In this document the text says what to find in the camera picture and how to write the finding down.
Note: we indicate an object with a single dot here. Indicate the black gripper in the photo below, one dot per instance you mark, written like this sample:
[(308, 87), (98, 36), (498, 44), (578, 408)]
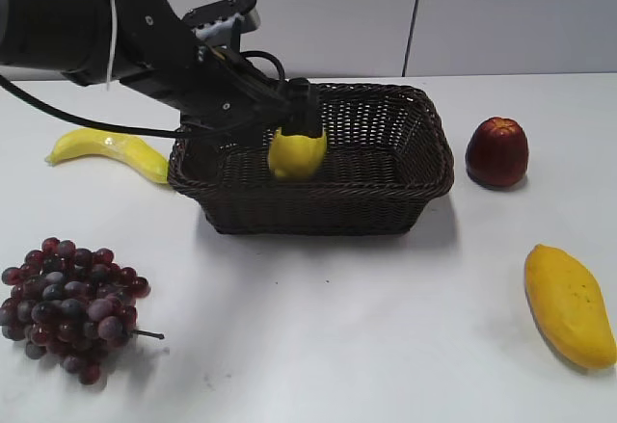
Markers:
[(216, 87)]

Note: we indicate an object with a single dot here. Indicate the yellow lemon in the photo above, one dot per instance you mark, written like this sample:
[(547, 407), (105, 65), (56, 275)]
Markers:
[(296, 157)]

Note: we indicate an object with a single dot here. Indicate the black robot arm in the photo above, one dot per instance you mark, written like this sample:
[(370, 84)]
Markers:
[(32, 36)]

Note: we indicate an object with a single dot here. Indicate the black wicker basket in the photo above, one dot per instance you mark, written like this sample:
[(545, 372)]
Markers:
[(387, 158)]

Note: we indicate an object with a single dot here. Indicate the yellow banana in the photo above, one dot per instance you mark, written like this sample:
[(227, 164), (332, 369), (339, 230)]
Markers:
[(130, 150)]

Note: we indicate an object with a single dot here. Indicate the red apple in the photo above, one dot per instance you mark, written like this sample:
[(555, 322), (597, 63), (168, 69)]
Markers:
[(497, 153)]

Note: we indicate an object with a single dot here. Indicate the white zip tie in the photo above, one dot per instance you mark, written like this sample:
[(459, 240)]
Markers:
[(114, 22)]

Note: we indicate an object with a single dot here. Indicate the red grape bunch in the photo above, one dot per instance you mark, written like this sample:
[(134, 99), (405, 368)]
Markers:
[(73, 304)]

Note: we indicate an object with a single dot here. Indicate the yellow mango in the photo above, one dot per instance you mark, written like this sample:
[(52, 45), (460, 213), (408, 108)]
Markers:
[(568, 306)]

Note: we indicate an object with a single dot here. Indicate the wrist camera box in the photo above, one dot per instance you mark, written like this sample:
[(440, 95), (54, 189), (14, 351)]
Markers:
[(214, 22)]

